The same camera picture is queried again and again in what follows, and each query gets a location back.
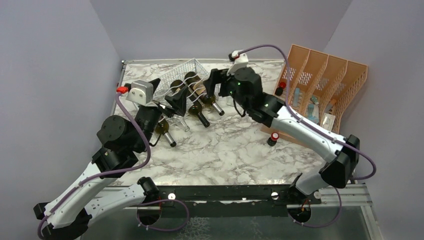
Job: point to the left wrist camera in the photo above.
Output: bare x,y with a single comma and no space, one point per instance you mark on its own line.
139,92

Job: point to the silver-neck green wine bottle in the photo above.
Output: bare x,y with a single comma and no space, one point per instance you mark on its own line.
195,83

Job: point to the blue item in organizer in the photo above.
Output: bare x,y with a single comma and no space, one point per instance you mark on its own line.
312,112

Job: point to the white wire wine rack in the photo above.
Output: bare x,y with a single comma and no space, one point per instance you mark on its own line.
175,77

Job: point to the red-cap bottle in organizer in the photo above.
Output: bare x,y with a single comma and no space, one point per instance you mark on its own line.
280,88

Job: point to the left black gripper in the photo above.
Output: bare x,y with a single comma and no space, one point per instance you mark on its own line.
179,101

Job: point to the white packet in organizer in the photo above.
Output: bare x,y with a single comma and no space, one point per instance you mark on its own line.
328,121

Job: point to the clear textured glass bottle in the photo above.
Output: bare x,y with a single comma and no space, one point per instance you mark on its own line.
179,121

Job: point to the dark-neck green wine bottle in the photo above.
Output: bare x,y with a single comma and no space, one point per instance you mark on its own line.
196,108

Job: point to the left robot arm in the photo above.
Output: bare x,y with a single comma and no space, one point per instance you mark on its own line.
125,147

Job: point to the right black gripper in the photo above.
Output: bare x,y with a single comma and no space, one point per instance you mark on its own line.
217,76

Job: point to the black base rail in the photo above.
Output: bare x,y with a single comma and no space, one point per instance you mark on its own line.
219,201

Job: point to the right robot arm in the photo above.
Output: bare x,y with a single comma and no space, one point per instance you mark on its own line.
245,87

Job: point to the small red-cap black bottle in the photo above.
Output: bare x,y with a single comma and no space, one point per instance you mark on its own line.
273,139

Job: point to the orange plastic file organizer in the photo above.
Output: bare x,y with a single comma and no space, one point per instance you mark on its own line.
332,80

